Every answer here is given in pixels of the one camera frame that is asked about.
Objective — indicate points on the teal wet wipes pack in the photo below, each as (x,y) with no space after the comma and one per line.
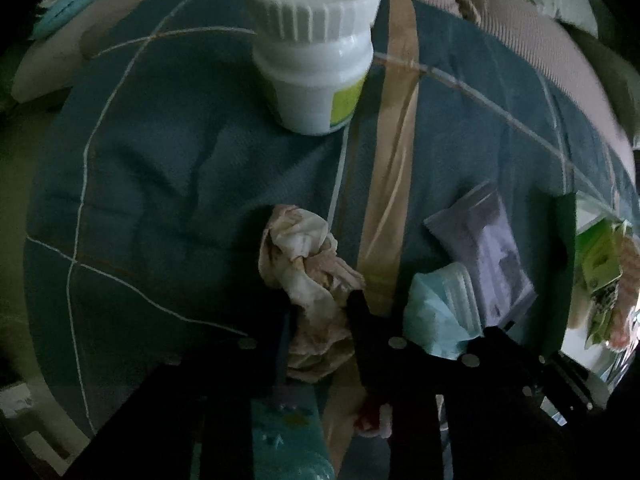
(288,441)

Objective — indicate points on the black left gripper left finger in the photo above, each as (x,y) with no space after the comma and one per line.
(192,419)

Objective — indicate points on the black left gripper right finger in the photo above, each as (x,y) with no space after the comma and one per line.
(498,411)

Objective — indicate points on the white pill bottle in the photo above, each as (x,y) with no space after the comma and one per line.
(314,56)

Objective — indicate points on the leopard print scrunchie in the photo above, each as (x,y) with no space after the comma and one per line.
(605,299)

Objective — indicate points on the pink cloth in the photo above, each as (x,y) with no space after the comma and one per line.
(298,254)

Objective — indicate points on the green medicine box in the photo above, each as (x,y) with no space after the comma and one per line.
(598,255)

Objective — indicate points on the blue plaid blanket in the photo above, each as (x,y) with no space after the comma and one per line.
(169,139)

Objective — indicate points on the purple tissue packet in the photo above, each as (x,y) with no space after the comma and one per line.
(476,232)

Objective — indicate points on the lime green cloth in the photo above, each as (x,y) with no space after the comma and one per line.
(600,328)

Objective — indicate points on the white tray green rim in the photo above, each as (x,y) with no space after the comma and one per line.
(607,364)

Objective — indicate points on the pink white fluffy towel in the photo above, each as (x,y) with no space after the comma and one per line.
(628,293)

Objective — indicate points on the light blue face mask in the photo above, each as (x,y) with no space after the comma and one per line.
(441,315)

